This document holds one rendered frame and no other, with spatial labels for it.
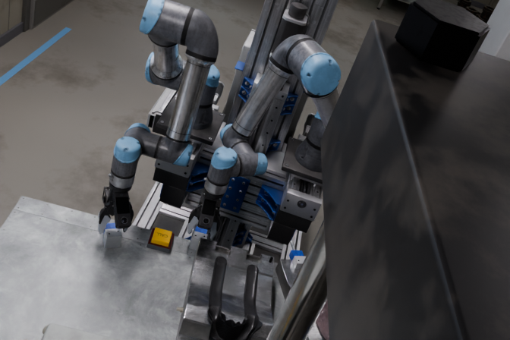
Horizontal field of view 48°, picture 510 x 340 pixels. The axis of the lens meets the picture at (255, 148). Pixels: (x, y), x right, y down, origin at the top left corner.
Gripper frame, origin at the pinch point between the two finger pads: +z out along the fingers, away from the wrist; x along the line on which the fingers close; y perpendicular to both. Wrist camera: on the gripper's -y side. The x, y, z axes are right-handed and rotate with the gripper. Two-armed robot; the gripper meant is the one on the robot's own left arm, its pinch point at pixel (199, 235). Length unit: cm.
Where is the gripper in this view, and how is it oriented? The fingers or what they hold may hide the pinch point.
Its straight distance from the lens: 201.5
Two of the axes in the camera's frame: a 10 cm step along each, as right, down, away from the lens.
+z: -2.8, 7.9, 5.5
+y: 0.9, -5.5, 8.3
